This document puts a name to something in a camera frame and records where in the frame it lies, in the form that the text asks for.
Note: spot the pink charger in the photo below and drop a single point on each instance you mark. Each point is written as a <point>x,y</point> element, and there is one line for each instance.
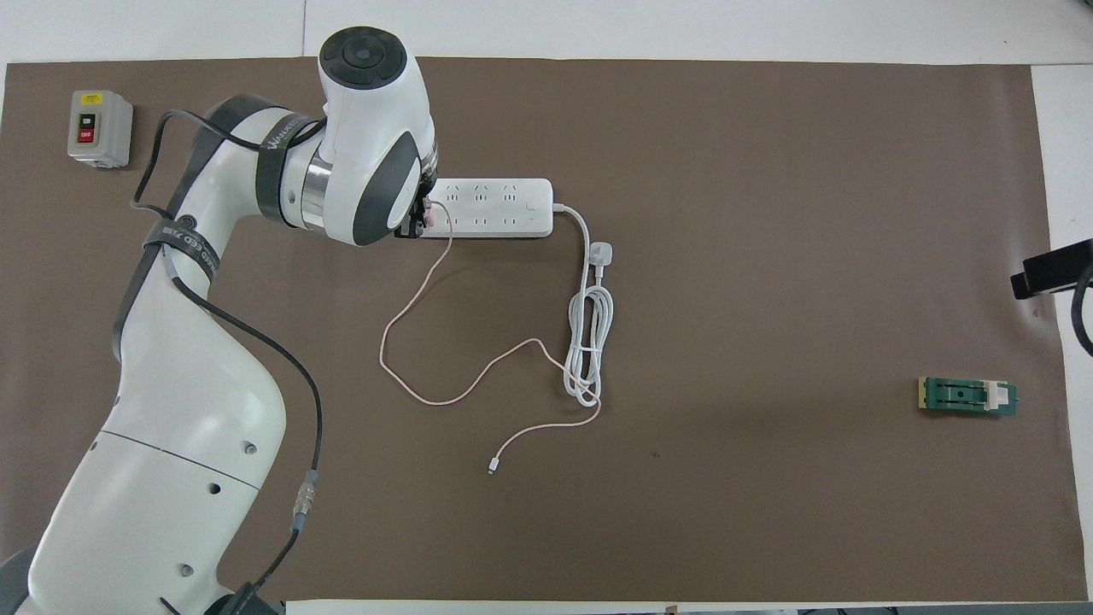
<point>431,215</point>

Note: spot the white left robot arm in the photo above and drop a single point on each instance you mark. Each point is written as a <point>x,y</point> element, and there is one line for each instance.
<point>188,410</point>

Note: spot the white power strip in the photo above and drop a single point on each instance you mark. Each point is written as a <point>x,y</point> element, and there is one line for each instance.
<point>504,209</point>

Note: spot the brown table mat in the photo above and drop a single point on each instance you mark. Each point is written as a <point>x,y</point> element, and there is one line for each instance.
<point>683,512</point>

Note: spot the green knife switch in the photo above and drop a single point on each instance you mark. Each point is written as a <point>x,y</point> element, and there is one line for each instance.
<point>961,396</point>

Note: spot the grey on-off switch box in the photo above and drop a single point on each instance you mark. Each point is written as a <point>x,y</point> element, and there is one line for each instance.
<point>101,128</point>

